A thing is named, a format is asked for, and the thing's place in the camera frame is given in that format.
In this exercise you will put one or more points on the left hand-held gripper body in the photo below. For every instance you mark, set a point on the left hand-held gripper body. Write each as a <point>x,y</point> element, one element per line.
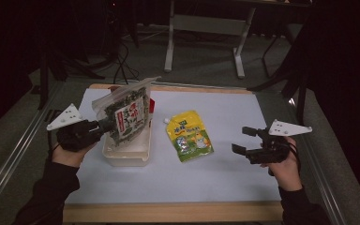
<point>75,134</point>

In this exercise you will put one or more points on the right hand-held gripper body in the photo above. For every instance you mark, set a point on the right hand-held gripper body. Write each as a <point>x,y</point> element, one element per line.
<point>272,150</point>

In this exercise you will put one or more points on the clear dried seaweed packet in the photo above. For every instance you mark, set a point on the clear dried seaweed packet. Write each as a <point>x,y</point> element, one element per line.
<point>131,117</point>

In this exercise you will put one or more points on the white plastic storage box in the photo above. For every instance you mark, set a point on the white plastic storage box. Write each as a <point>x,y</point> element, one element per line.
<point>131,153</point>

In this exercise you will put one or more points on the yellow green spout pouch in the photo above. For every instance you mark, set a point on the yellow green spout pouch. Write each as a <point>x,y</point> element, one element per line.
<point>189,137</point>

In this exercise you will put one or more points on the person's left hand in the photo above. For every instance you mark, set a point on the person's left hand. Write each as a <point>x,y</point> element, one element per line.
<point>68,157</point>

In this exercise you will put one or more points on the person's right hand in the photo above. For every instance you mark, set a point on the person's right hand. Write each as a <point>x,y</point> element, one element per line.
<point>286,175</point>

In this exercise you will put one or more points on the white table mat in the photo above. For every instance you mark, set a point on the white table mat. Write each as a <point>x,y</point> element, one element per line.
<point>200,181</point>

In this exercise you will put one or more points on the black metal stand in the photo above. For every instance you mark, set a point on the black metal stand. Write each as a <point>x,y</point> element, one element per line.
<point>43,87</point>

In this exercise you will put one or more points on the metal floor rail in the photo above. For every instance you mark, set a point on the metal floor rail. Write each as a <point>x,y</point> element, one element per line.
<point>12,159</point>
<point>318,175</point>

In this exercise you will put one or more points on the black chair frame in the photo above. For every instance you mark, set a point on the black chair frame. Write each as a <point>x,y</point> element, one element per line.
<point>300,103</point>

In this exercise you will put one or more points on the white metal table frame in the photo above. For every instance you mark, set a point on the white metal table frame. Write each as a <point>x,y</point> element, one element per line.
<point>206,25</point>

